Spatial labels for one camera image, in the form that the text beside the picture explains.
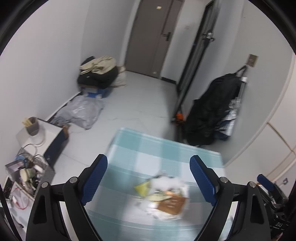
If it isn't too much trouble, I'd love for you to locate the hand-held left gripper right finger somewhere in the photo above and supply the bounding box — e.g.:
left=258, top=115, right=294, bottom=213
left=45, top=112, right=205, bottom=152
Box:
left=189, top=155, right=271, bottom=241

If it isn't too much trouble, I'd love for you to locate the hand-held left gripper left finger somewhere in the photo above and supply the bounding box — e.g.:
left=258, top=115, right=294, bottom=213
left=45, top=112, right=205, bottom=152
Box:
left=25, top=154, right=108, bottom=241

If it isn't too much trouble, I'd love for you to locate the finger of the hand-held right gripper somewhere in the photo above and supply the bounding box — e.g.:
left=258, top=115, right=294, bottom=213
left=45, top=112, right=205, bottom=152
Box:
left=257, top=174, right=277, bottom=193

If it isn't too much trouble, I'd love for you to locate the brown paper packet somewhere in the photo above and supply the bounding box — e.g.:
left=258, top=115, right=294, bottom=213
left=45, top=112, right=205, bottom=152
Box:
left=157, top=193, right=187, bottom=216

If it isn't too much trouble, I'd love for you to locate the yellow plastic wrapper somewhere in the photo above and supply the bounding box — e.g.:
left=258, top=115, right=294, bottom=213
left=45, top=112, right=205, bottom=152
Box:
left=134, top=181, right=153, bottom=197

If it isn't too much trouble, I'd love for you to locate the teal white checked tablecloth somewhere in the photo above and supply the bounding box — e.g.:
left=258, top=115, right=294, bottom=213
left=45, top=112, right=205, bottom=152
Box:
left=58, top=127, right=234, bottom=241

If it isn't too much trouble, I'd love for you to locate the white and navy box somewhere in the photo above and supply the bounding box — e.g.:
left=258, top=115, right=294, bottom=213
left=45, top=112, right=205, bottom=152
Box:
left=16, top=118, right=70, bottom=168

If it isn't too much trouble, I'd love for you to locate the blue and silver cloth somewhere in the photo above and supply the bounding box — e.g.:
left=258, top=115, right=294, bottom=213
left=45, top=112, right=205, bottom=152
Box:
left=214, top=108, right=239, bottom=141

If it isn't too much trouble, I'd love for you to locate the green patterned cup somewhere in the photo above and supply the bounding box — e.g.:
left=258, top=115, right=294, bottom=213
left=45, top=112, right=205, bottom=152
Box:
left=19, top=168, right=38, bottom=184

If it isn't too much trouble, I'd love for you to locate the grey plastic bag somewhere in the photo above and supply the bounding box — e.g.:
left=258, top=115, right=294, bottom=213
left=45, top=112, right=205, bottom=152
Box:
left=50, top=95, right=105, bottom=130

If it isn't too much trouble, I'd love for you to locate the black hanging bag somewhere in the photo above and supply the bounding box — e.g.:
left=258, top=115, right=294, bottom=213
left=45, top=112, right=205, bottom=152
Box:
left=184, top=72, right=244, bottom=147

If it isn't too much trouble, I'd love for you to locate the metal cup with chopsticks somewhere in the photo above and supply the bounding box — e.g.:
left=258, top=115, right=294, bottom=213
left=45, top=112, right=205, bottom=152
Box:
left=22, top=116, right=40, bottom=136

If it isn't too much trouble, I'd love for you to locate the blue cardboard box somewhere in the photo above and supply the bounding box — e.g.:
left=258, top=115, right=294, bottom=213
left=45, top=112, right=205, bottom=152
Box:
left=80, top=85, right=112, bottom=99

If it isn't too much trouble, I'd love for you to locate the black suitcase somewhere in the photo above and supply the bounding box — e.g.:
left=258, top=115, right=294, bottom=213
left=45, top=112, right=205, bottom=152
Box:
left=77, top=66, right=120, bottom=89

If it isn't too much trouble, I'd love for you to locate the white cloth bag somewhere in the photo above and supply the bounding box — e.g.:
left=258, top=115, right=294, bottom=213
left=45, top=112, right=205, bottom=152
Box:
left=110, top=65, right=128, bottom=88

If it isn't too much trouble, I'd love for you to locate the beige cloth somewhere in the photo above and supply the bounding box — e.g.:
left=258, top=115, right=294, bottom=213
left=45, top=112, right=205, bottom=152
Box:
left=79, top=56, right=117, bottom=76

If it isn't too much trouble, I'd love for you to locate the brown door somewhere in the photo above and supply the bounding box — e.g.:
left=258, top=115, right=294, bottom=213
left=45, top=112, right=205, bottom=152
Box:
left=125, top=0, right=185, bottom=80

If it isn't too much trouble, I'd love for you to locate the wire basket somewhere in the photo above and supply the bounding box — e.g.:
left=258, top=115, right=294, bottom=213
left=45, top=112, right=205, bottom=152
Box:
left=5, top=154, right=55, bottom=198

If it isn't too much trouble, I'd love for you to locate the red cable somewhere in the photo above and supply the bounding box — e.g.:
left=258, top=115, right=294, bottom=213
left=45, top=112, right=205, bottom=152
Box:
left=11, top=187, right=31, bottom=211

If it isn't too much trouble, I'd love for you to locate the wall switch plate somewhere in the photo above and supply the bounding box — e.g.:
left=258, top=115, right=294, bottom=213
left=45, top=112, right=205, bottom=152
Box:
left=246, top=54, right=258, bottom=68

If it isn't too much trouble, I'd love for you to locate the black door frame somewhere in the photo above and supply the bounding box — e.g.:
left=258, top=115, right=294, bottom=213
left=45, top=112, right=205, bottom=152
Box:
left=176, top=0, right=220, bottom=99

